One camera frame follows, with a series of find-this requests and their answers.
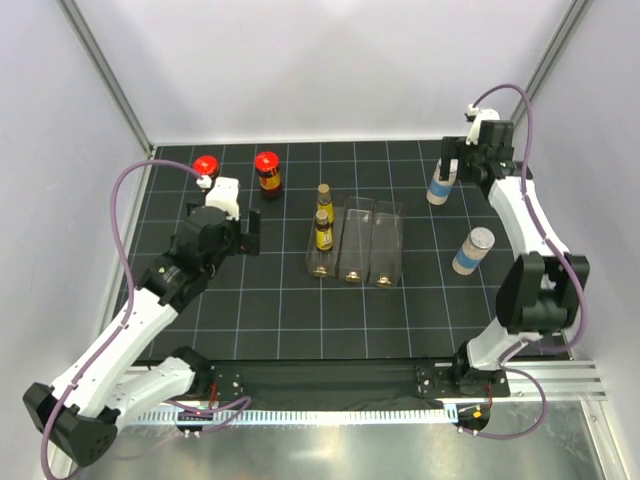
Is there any blue-label spice jar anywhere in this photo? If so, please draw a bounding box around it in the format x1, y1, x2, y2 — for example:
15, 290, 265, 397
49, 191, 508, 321
426, 159, 458, 205
452, 227, 495, 276

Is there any red-lid sauce jar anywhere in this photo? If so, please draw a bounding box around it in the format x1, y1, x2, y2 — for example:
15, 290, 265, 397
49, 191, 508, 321
254, 151, 282, 199
193, 155, 220, 180

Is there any small yellow-label bottle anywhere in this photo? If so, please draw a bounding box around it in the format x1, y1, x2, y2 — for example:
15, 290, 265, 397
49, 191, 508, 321
314, 210, 334, 251
316, 183, 334, 224

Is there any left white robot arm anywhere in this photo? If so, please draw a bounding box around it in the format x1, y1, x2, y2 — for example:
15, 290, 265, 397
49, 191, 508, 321
23, 206, 261, 479

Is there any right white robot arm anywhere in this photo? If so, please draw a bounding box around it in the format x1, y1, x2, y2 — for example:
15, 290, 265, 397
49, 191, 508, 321
441, 110, 590, 396

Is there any clear acrylic organizer rack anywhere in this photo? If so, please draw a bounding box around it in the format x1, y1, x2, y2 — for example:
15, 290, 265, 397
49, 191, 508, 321
306, 194, 404, 288

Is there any black grid mat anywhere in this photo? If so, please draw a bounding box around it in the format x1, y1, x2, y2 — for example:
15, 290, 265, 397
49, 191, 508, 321
139, 140, 513, 363

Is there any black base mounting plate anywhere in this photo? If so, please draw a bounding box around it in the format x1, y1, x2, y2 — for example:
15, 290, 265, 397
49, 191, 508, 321
191, 357, 510, 411

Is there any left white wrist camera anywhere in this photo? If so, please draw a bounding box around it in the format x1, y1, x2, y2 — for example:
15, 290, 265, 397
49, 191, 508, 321
196, 175, 240, 221

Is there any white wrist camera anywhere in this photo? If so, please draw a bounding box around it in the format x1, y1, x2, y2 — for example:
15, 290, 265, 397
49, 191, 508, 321
196, 175, 240, 221
465, 104, 501, 145

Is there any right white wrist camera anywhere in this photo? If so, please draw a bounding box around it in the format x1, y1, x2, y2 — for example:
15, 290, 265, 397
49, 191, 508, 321
465, 104, 501, 145

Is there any right aluminium frame post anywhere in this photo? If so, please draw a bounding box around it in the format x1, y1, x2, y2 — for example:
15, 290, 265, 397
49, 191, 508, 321
500, 1, 591, 100

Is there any aluminium frame post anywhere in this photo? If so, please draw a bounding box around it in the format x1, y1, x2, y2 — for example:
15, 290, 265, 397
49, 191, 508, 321
57, 0, 153, 156
500, 1, 591, 100

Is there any aluminium extrusion rail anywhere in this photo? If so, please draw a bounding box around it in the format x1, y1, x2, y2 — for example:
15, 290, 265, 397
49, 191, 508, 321
506, 360, 607, 401

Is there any slotted cable duct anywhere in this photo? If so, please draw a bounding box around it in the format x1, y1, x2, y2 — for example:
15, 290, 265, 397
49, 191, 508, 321
132, 405, 458, 427

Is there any left aluminium frame post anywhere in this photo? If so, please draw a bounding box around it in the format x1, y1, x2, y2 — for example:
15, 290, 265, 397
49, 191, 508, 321
57, 0, 153, 156

